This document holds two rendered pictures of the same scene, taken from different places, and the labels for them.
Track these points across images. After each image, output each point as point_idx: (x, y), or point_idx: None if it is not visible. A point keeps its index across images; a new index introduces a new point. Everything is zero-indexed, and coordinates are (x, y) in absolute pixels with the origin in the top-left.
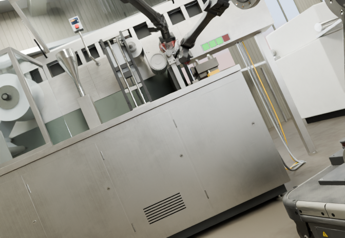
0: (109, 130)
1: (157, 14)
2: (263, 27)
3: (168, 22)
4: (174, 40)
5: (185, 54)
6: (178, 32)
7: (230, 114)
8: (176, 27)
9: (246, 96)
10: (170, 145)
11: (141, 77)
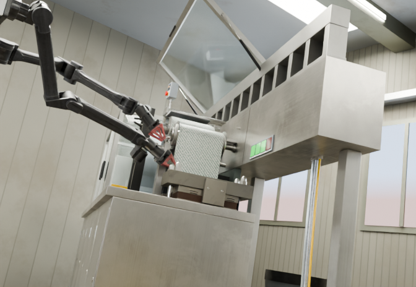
0: (96, 209)
1: (114, 97)
2: (307, 141)
3: (249, 100)
4: (151, 131)
5: (132, 153)
6: (248, 118)
7: (96, 252)
8: (249, 109)
9: (103, 237)
10: (90, 254)
11: (134, 166)
